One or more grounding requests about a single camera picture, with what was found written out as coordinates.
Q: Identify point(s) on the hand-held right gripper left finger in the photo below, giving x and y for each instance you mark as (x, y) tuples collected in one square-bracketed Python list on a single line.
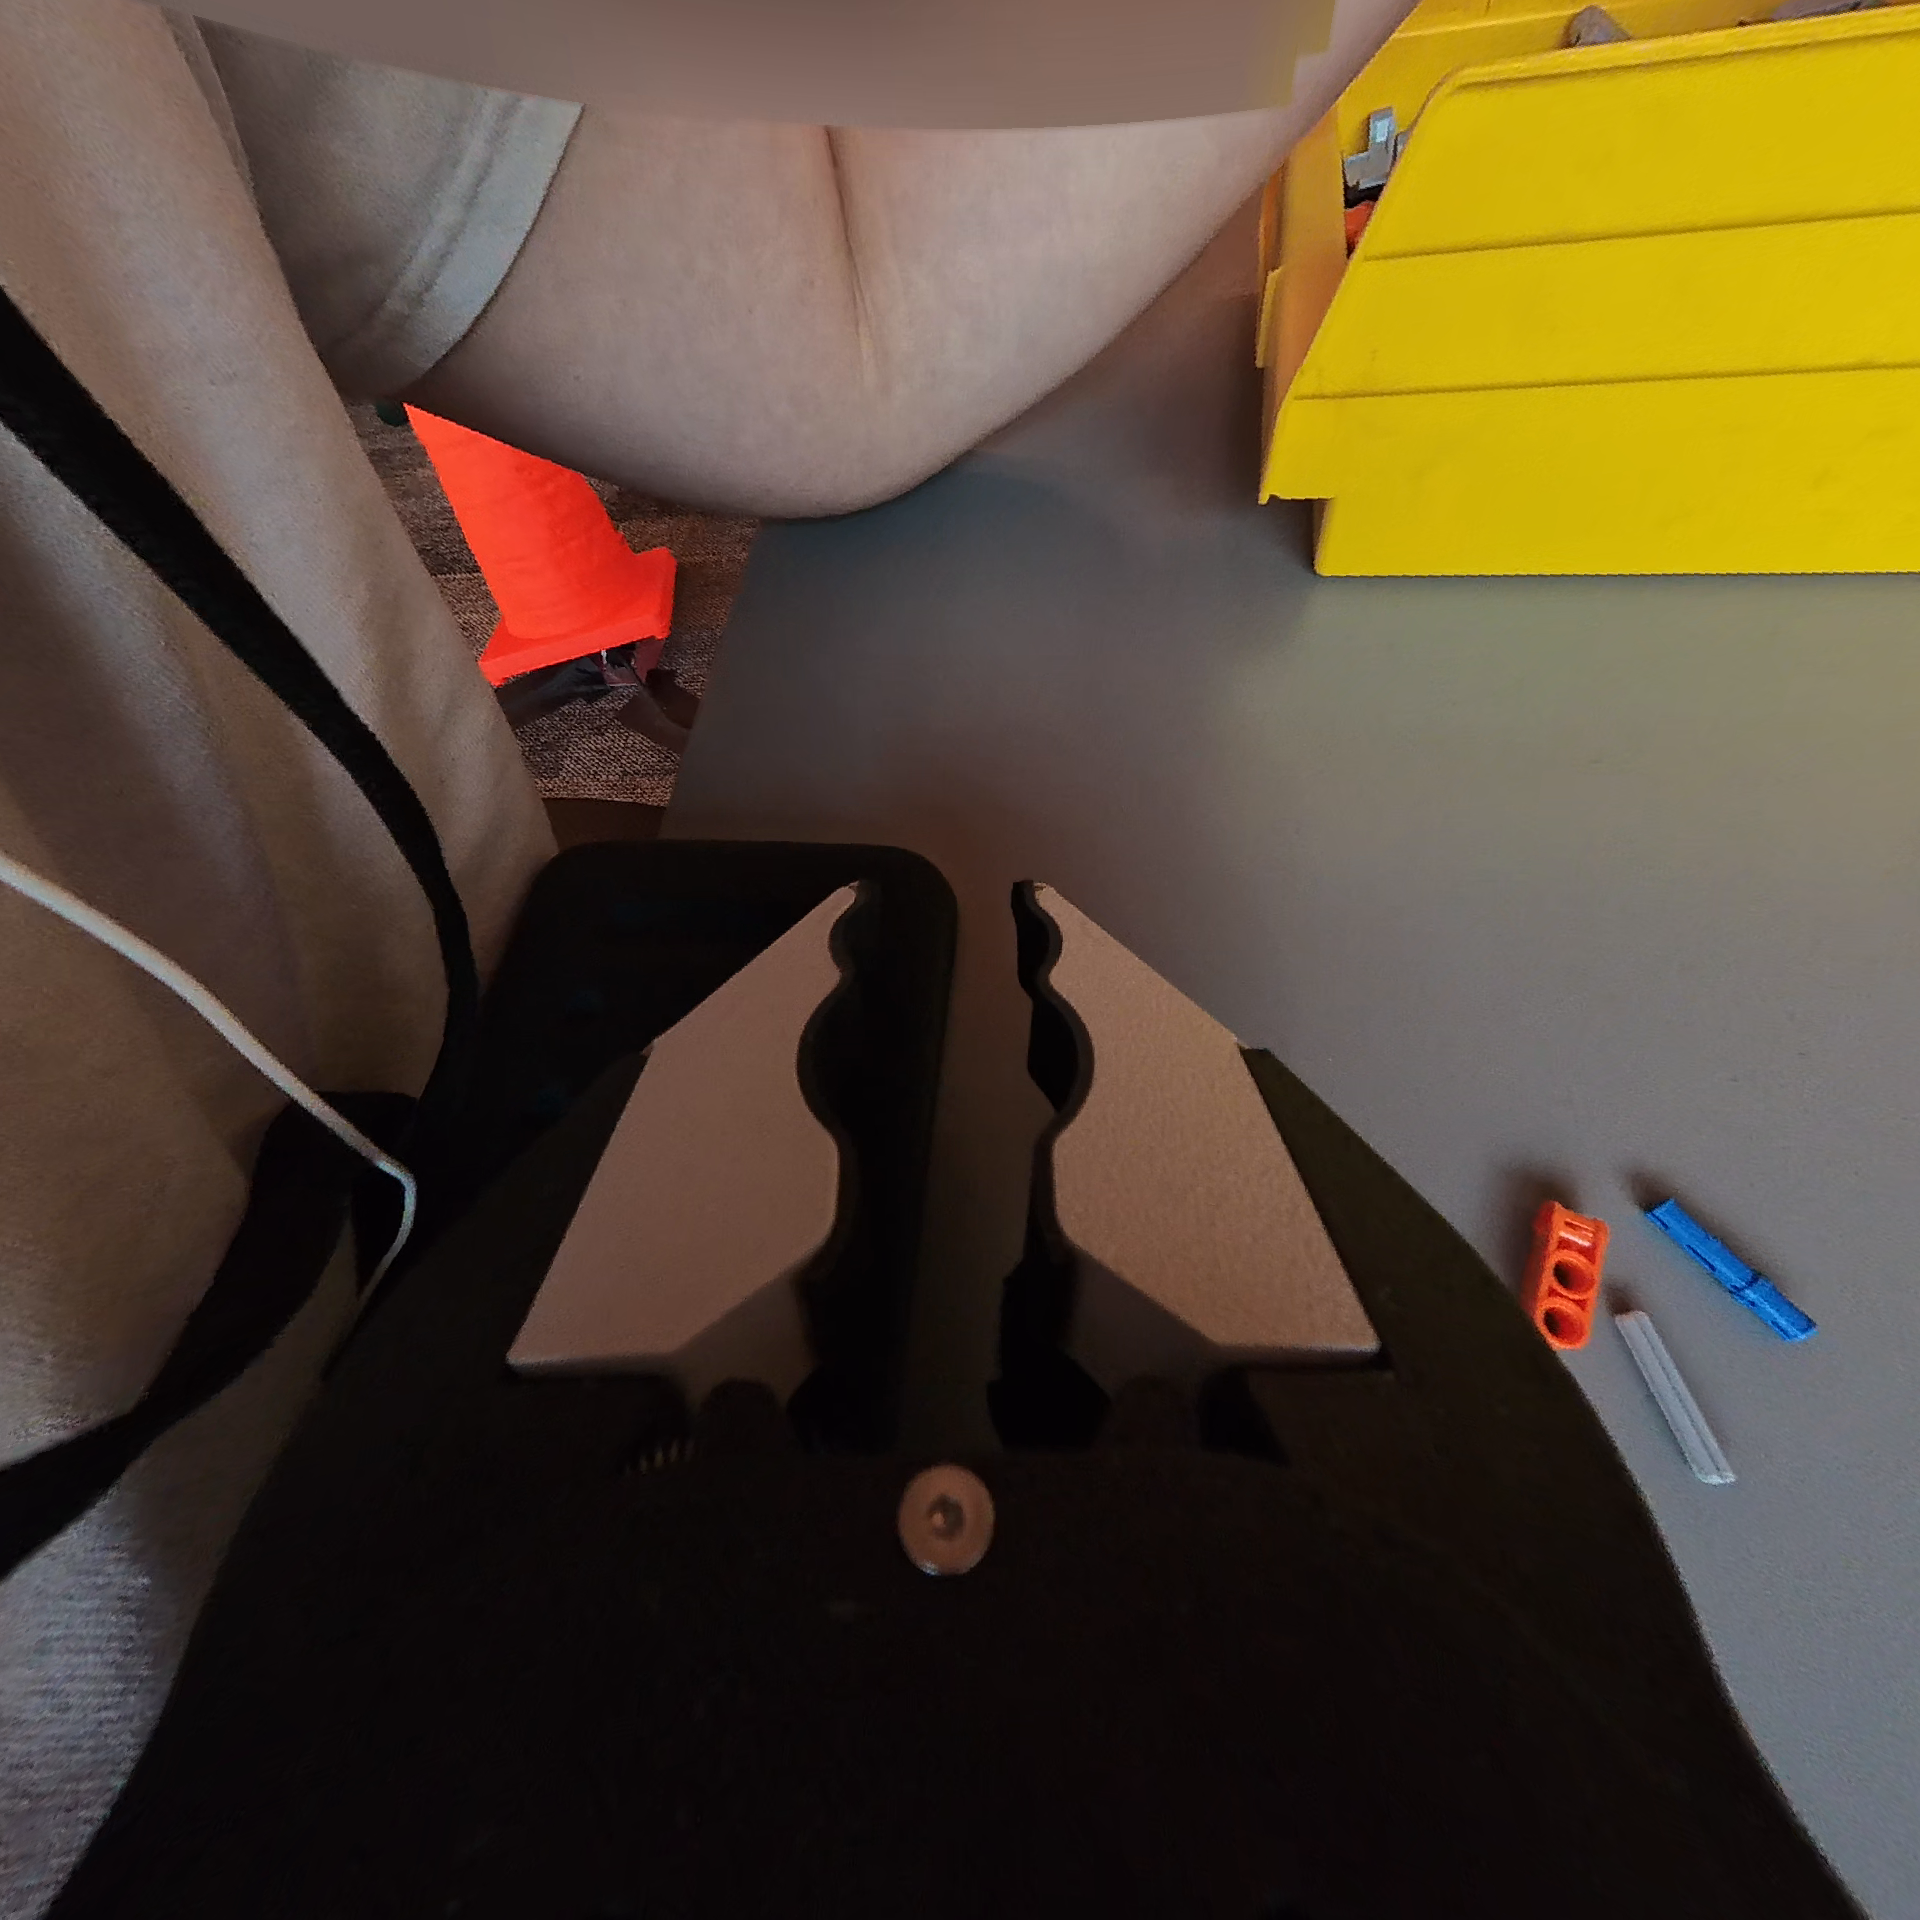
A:
[(704, 1202)]

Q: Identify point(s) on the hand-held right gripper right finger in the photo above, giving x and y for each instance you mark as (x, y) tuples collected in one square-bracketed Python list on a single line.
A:
[(1201, 1202)]

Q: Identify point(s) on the small orange toy beam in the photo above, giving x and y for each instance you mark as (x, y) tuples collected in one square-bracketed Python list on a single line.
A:
[(1568, 1277)]

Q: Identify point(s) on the light grey toy axle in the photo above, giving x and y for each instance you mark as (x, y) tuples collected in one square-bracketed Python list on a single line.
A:
[(1674, 1395)]

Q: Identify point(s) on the blue toy pin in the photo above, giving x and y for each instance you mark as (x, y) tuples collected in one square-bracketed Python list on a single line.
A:
[(1724, 1267)]

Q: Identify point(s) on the yellow plastic bin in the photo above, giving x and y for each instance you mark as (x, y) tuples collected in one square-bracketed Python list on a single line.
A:
[(1650, 376)]

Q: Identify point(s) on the pile of toy building parts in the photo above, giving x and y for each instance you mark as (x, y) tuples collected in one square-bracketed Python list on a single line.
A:
[(1372, 159)]

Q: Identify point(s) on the person's left forearm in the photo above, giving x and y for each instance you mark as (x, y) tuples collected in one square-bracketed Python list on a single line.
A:
[(1050, 271)]

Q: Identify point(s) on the black studded foam mat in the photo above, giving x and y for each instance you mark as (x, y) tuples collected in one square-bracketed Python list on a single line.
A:
[(644, 931)]

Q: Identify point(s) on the black tripod legs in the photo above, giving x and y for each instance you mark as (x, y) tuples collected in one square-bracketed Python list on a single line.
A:
[(599, 692)]

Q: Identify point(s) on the orange traffic cone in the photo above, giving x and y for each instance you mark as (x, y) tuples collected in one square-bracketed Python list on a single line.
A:
[(556, 556)]

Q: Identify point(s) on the light grey shirt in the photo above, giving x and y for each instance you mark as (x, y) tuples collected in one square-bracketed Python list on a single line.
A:
[(182, 675)]

